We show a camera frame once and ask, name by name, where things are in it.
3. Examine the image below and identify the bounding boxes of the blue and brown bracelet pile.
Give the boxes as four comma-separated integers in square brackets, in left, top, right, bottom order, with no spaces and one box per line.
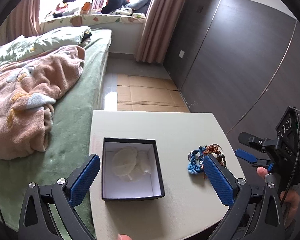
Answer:
[186,143,227,179]

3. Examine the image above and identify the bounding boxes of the black square jewelry box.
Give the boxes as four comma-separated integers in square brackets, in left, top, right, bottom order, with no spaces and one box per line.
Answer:
[101,137,165,202]

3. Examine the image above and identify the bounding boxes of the right human hand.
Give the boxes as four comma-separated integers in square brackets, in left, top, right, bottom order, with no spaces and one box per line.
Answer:
[256,166,300,229]

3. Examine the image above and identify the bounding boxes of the left human hand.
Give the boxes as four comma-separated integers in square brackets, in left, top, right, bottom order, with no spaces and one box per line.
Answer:
[117,234,132,240]

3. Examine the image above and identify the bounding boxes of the white padding in box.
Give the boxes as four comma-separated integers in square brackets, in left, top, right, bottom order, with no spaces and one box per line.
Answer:
[111,146,152,182]

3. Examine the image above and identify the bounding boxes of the green bed sheet mattress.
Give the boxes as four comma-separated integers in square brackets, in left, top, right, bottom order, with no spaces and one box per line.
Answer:
[0,29,111,239]

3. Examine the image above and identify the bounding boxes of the dark grey wardrobe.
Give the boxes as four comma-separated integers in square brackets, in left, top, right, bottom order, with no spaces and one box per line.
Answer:
[162,0,300,181]

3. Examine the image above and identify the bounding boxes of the flattened cardboard on floor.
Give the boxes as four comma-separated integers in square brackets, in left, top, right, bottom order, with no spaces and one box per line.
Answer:
[117,74,189,112]

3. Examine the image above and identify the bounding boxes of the pink fleece blanket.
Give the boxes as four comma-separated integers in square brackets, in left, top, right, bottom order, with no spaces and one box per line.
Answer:
[0,46,85,160]

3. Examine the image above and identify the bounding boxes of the pink curtain right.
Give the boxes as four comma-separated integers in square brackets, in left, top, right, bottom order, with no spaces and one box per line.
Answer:
[135,0,185,63]

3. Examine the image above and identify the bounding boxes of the pink curtain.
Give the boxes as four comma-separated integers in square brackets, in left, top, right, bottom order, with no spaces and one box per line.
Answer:
[135,0,185,63]
[6,0,42,41]

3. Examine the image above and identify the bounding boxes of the light green floral quilt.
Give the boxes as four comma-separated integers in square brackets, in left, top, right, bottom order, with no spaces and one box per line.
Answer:
[0,26,92,67]

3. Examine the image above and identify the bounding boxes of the window sill floral cushion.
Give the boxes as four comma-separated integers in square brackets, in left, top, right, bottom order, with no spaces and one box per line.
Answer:
[40,13,146,33]

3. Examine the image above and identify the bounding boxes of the grey pillow on sill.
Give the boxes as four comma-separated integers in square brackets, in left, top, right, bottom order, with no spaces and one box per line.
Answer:
[125,0,151,15]

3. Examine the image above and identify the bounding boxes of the pink curtain left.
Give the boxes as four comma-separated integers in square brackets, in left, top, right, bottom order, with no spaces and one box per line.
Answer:
[6,0,42,41]

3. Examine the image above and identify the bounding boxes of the black bag on sill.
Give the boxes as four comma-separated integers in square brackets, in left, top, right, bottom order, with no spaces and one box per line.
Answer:
[101,0,128,14]

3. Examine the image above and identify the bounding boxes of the black cable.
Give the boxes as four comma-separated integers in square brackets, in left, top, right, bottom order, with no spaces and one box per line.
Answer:
[279,109,300,205]

